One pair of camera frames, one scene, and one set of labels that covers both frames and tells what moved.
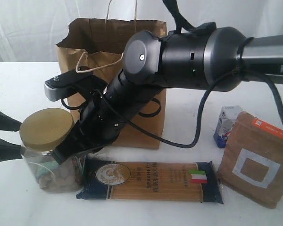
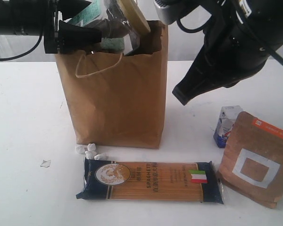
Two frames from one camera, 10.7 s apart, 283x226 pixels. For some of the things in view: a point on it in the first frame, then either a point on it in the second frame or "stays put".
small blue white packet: (228, 116) stays put
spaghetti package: (177, 181) stays put
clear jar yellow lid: (40, 132) -> (122, 23)
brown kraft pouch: (256, 163) stays put
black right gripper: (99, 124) -> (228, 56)
